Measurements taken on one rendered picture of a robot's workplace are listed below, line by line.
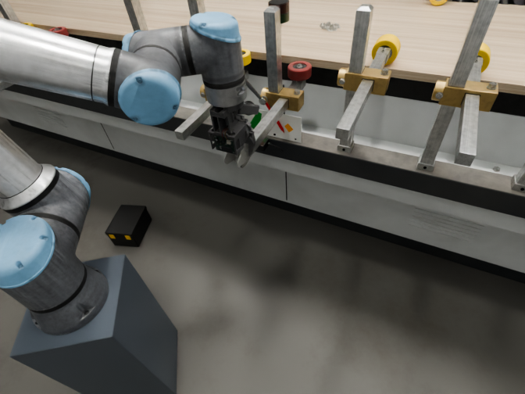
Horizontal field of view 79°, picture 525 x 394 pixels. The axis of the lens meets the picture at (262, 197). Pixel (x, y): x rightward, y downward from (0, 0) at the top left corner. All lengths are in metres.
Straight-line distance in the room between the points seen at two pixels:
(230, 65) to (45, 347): 0.80
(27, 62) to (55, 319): 0.62
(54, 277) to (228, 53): 0.61
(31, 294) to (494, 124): 1.35
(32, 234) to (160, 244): 1.06
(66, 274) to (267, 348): 0.87
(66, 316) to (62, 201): 0.28
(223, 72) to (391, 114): 0.74
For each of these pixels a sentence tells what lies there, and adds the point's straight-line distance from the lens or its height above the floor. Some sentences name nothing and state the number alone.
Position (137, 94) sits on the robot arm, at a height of 1.16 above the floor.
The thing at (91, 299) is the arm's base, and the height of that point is 0.65.
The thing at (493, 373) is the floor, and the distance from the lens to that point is 1.62.
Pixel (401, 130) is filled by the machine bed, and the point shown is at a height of 0.68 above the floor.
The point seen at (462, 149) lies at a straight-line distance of 0.76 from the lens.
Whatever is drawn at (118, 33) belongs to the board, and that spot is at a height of 0.90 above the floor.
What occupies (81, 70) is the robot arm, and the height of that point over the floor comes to 1.20.
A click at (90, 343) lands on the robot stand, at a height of 0.59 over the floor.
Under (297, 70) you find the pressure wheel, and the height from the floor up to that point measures 0.91.
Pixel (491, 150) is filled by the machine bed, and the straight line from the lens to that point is 1.33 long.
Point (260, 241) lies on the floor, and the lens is 1.72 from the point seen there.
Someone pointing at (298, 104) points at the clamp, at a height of 0.85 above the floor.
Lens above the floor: 1.39
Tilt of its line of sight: 46 degrees down
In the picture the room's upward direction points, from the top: 6 degrees counter-clockwise
